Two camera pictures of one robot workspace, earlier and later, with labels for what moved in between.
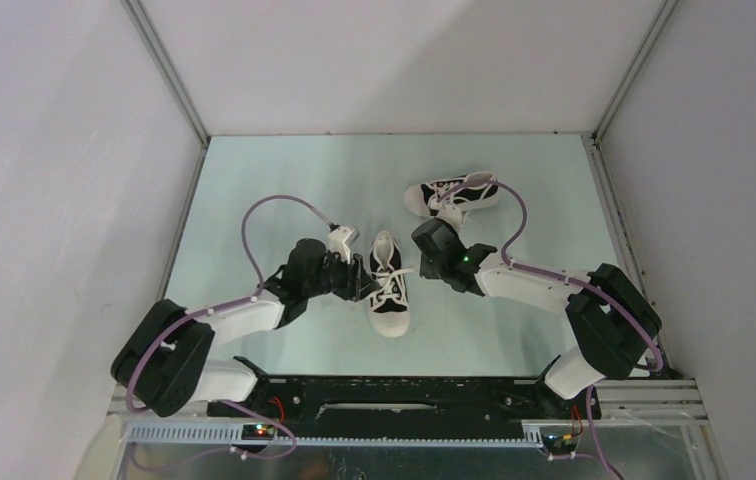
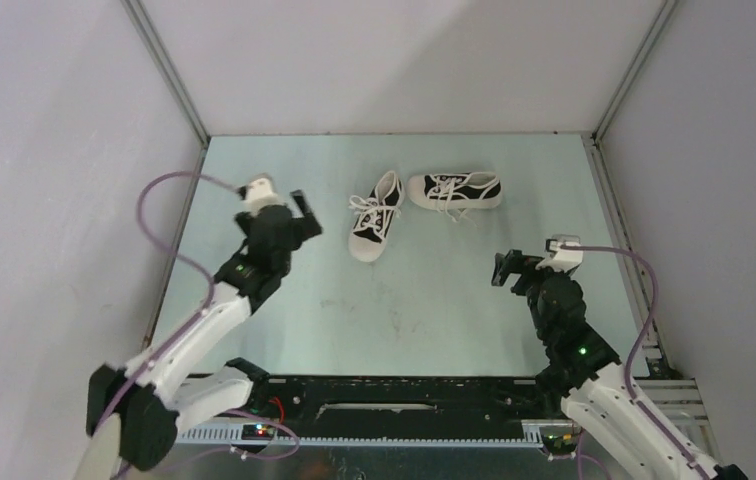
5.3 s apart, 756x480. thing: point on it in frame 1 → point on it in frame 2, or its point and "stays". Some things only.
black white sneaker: x=388 y=308 → x=375 y=211
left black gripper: x=357 y=284 → x=307 y=227
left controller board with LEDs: x=258 y=432 stays
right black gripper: x=426 y=270 → x=514 y=262
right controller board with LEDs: x=565 y=443 stays
